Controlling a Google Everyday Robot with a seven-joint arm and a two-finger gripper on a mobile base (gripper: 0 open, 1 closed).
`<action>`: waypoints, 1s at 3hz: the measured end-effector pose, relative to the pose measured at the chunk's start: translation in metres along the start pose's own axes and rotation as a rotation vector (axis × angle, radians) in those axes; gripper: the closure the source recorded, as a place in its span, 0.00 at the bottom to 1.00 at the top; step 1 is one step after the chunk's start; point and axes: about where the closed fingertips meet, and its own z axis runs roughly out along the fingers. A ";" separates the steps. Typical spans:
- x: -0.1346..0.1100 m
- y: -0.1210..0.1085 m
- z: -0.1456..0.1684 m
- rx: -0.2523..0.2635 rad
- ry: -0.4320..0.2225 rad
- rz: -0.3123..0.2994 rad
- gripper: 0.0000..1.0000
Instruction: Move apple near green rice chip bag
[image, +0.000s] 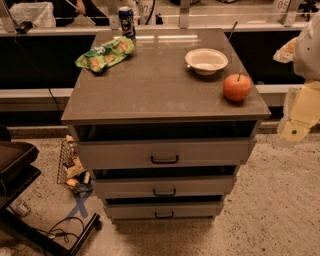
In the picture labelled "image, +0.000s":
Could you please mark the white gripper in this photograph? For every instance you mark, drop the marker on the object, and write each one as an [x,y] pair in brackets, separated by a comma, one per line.
[308,55]

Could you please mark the grey drawer cabinet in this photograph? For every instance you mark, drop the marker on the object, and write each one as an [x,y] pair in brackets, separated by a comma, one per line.
[154,95]

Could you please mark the person in background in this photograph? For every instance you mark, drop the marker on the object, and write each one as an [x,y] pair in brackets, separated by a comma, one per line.
[65,11]

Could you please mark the red apple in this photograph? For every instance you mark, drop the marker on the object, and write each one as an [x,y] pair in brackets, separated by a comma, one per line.
[236,87]

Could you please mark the top drawer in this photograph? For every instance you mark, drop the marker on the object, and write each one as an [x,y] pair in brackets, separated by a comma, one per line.
[164,153]

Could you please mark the drawer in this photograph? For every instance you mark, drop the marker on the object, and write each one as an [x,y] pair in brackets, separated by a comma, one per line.
[162,211]
[164,153]
[163,187]

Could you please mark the white bowl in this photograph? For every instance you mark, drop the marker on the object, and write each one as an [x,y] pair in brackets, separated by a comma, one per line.
[205,61]

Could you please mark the blue soda can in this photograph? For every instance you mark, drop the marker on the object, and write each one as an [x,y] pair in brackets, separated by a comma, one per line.
[126,18]

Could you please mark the wire basket with snacks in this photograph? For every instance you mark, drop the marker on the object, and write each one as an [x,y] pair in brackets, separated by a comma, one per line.
[71,173]

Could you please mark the green rice chip bag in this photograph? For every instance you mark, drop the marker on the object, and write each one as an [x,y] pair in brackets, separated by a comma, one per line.
[106,55]

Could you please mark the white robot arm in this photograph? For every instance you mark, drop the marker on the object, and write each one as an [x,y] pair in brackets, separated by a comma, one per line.
[306,61]

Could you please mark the bottom drawer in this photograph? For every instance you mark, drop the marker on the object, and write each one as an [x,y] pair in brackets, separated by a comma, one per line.
[162,211]

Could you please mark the middle drawer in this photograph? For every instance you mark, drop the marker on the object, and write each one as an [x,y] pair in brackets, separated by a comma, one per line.
[163,187]

